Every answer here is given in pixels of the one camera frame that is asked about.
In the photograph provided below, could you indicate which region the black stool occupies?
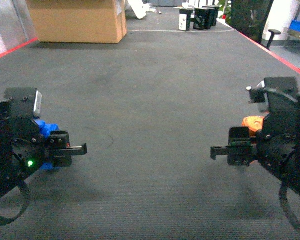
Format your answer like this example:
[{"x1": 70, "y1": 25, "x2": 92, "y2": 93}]
[{"x1": 266, "y1": 29, "x2": 282, "y2": 50}]

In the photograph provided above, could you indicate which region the orange cylindrical cap 4680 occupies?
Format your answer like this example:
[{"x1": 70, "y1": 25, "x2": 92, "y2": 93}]
[{"x1": 241, "y1": 115, "x2": 266, "y2": 166}]

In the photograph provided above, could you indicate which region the black and white box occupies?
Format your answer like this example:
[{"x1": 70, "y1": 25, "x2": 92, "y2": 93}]
[{"x1": 178, "y1": 8, "x2": 193, "y2": 32}]

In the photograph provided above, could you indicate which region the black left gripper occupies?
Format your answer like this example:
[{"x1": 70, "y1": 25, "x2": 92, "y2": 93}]
[{"x1": 11, "y1": 117, "x2": 87, "y2": 180}]

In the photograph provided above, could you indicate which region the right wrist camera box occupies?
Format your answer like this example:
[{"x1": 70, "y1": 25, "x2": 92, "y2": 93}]
[{"x1": 246, "y1": 77, "x2": 299, "y2": 113}]

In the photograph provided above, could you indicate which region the large cardboard box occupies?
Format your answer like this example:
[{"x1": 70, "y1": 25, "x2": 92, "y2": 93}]
[{"x1": 26, "y1": 0, "x2": 127, "y2": 44}]

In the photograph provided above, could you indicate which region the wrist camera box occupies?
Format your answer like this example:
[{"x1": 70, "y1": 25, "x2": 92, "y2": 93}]
[
  {"x1": 246, "y1": 77, "x2": 299, "y2": 113},
  {"x1": 4, "y1": 87, "x2": 43, "y2": 119}
]

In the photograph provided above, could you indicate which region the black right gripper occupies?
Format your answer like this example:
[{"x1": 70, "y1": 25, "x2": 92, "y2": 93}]
[{"x1": 210, "y1": 113, "x2": 299, "y2": 179}]

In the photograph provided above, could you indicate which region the blue block part with knob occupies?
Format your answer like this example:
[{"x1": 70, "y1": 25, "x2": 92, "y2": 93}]
[{"x1": 34, "y1": 119, "x2": 60, "y2": 170}]

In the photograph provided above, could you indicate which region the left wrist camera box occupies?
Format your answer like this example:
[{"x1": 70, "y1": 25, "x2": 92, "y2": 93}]
[{"x1": 4, "y1": 87, "x2": 43, "y2": 119}]

